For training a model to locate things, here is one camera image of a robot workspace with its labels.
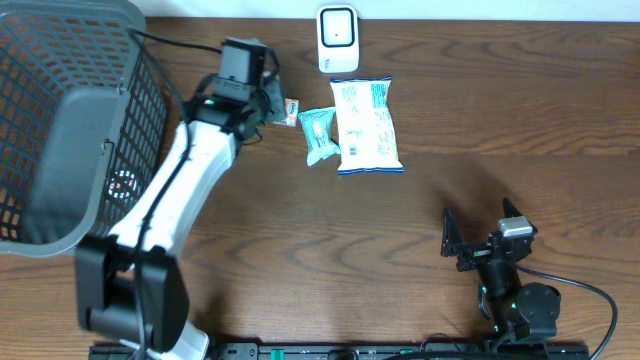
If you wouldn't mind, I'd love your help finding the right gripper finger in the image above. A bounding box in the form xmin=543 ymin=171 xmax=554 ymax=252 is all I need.
xmin=441 ymin=208 xmax=465 ymax=257
xmin=503 ymin=197 xmax=538 ymax=235

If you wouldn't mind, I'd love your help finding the orange tissue pack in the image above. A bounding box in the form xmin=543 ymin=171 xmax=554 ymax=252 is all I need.
xmin=274 ymin=98 xmax=299 ymax=127

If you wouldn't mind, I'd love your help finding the teal small snack packet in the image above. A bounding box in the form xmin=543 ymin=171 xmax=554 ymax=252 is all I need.
xmin=298 ymin=107 xmax=340 ymax=167

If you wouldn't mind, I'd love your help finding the large white snack bag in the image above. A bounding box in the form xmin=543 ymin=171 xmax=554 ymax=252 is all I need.
xmin=330 ymin=75 xmax=404 ymax=176

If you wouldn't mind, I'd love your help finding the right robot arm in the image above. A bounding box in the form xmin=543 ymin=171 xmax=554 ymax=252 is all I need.
xmin=441 ymin=198 xmax=561 ymax=353

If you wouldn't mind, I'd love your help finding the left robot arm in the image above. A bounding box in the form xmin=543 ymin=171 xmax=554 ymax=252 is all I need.
xmin=75 ymin=76 xmax=286 ymax=359

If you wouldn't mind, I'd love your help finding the white barcode scanner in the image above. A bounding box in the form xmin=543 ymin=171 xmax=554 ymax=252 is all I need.
xmin=316 ymin=4 xmax=360 ymax=74

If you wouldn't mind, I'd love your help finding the grey plastic mesh basket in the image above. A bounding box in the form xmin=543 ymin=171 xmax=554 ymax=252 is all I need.
xmin=1 ymin=0 xmax=168 ymax=257

